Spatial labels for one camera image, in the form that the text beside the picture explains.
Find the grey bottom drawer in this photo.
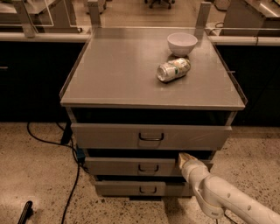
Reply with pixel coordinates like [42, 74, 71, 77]
[94, 181, 193, 197]

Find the office chair base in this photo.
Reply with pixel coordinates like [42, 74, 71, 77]
[143, 0, 176, 10]

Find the black object on floor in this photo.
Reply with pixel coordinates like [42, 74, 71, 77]
[17, 200, 33, 224]

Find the black cable right floor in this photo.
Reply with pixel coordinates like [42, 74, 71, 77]
[214, 213, 239, 224]

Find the black cable left floor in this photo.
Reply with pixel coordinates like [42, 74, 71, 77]
[25, 122, 88, 224]

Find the white bowl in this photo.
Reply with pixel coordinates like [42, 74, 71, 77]
[167, 32, 198, 57]

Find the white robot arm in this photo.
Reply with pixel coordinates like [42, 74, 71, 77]
[178, 152, 280, 224]

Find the grey drawer cabinet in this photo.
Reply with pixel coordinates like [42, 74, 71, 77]
[60, 28, 245, 184]

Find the grey top drawer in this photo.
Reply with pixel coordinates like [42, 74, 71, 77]
[71, 123, 232, 151]

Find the black cable floor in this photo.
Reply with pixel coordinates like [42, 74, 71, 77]
[214, 213, 239, 224]
[25, 122, 88, 224]

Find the crushed soda can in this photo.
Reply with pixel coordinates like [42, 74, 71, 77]
[157, 58, 191, 83]

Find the white counter ledge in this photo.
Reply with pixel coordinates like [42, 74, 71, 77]
[0, 32, 280, 46]

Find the grey drawer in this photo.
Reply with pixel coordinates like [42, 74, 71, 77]
[71, 123, 232, 151]
[84, 157, 214, 178]
[94, 181, 193, 197]

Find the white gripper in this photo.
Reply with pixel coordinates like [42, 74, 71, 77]
[178, 152, 210, 189]

